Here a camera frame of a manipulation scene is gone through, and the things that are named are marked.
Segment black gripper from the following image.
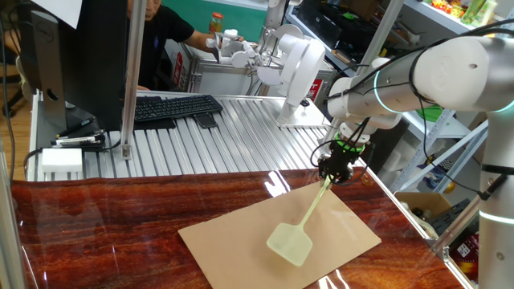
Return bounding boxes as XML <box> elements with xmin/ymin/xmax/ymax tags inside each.
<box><xmin>318</xmin><ymin>146</ymin><xmax>361</xmax><ymax>185</ymax></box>

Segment pale green plastic flyswatter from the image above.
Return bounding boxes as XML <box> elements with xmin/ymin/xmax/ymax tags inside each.
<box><xmin>266</xmin><ymin>176</ymin><xmax>333</xmax><ymax>268</ymax></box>

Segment person's bare forearm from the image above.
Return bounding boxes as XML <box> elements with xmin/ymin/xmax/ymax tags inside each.
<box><xmin>182</xmin><ymin>30</ymin><xmax>218</xmax><ymax>53</ymax></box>

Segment person's hand in black glove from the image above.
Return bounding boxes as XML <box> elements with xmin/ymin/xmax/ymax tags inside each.
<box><xmin>210</xmin><ymin>35</ymin><xmax>245</xmax><ymax>62</ymax></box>

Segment open brown cardboard box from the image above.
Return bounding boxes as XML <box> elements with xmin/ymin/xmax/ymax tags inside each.
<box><xmin>395</xmin><ymin>191</ymin><xmax>453</xmax><ymax>242</ymax></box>

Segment green item on shelf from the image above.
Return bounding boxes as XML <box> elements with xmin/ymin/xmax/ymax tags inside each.
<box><xmin>416</xmin><ymin>104</ymin><xmax>445</xmax><ymax>123</ymax></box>

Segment black plastic case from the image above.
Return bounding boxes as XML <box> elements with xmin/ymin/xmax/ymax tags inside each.
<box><xmin>431</xmin><ymin>198</ymin><xmax>482</xmax><ymax>237</ymax></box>

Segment brown cardboard sheet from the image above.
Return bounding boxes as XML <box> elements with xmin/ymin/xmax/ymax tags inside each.
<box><xmin>177</xmin><ymin>181</ymin><xmax>382</xmax><ymax>289</ymax></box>

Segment aluminium diagonal brace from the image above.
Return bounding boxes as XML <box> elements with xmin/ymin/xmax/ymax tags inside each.
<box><xmin>431</xmin><ymin>194</ymin><xmax>483</xmax><ymax>254</ymax></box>

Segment black smartphone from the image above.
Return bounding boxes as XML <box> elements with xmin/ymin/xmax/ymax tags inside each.
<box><xmin>192</xmin><ymin>112</ymin><xmax>219</xmax><ymax>129</ymax></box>

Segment aluminium equipment case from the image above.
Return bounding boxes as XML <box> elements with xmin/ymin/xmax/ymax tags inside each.
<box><xmin>187</xmin><ymin>54</ymin><xmax>338</xmax><ymax>101</ymax></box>

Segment black machine housing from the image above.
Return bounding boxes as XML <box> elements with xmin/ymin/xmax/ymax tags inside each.
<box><xmin>296</xmin><ymin>0</ymin><xmax>389</xmax><ymax>55</ymax></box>

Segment red printed box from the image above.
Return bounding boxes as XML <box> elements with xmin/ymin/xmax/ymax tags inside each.
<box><xmin>449</xmin><ymin>232</ymin><xmax>480</xmax><ymax>283</ymax></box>

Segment grey metal column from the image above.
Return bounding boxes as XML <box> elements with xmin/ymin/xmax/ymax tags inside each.
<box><xmin>259</xmin><ymin>0</ymin><xmax>290</xmax><ymax>53</ymax></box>

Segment black computer keyboard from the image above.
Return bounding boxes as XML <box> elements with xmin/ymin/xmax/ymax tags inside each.
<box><xmin>133</xmin><ymin>94</ymin><xmax>224</xmax><ymax>124</ymax></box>

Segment black flat pad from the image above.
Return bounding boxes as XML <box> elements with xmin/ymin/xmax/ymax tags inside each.
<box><xmin>133</xmin><ymin>117</ymin><xmax>177</xmax><ymax>132</ymax></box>

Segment white storage shelf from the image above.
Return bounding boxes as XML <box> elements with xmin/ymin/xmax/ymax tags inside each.
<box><xmin>377</xmin><ymin>0</ymin><xmax>514</xmax><ymax>193</ymax></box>

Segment red and white carton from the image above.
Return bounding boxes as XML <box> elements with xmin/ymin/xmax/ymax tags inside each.
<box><xmin>171</xmin><ymin>50</ymin><xmax>190</xmax><ymax>93</ymax></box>

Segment glass jar with orange lid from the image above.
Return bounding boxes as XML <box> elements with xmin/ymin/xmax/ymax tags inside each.
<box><xmin>208</xmin><ymin>11</ymin><xmax>225</xmax><ymax>35</ymax></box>

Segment colourful snack packs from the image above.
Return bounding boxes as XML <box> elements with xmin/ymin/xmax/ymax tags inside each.
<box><xmin>431</xmin><ymin>0</ymin><xmax>463</xmax><ymax>18</ymax></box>

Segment green drink bottle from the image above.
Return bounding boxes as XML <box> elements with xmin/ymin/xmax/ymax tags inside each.
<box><xmin>460</xmin><ymin>0</ymin><xmax>485</xmax><ymax>26</ymax></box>

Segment person in black shirt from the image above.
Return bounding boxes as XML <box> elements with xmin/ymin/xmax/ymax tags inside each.
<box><xmin>127</xmin><ymin>0</ymin><xmax>197</xmax><ymax>92</ymax></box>

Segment pale yellow bottle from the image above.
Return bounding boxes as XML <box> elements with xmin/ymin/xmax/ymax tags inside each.
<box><xmin>479</xmin><ymin>0</ymin><xmax>499</xmax><ymax>29</ymax></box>

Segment glossy wood-grain table mat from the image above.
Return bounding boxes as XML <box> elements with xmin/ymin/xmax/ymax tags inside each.
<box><xmin>10</xmin><ymin>167</ymin><xmax>467</xmax><ymax>289</ymax></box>

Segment white marker pen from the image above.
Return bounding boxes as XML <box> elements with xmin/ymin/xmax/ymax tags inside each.
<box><xmin>50</xmin><ymin>135</ymin><xmax>107</xmax><ymax>148</ymax></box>

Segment black marker pen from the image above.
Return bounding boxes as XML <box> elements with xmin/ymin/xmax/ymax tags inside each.
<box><xmin>55</xmin><ymin>116</ymin><xmax>97</xmax><ymax>140</ymax></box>

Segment black computer monitor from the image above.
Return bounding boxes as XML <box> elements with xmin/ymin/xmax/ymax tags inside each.
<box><xmin>18</xmin><ymin>0</ymin><xmax>133</xmax><ymax>132</ymax></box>

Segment white rectangular box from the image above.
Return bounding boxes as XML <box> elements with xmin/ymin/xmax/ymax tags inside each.
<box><xmin>41</xmin><ymin>147</ymin><xmax>84</xmax><ymax>174</ymax></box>

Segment white paper sheet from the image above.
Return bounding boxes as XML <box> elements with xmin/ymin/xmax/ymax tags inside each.
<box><xmin>31</xmin><ymin>0</ymin><xmax>84</xmax><ymax>30</ymax></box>

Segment green mounting ring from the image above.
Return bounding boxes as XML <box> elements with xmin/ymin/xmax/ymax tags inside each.
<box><xmin>333</xmin><ymin>132</ymin><xmax>365</xmax><ymax>153</ymax></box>

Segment aluminium frame post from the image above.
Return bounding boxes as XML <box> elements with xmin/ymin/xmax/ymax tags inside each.
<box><xmin>0</xmin><ymin>136</ymin><xmax>27</xmax><ymax>289</ymax></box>
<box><xmin>355</xmin><ymin>0</ymin><xmax>405</xmax><ymax>77</ymax></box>
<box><xmin>120</xmin><ymin>0</ymin><xmax>149</xmax><ymax>161</ymax></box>

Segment black cable strap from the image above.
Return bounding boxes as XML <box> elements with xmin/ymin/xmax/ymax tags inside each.
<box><xmin>480</xmin><ymin>163</ymin><xmax>514</xmax><ymax>176</ymax></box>

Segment thin black power cable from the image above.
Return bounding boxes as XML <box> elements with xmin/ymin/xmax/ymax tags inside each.
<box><xmin>22</xmin><ymin>138</ymin><xmax>122</xmax><ymax>181</ymax></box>

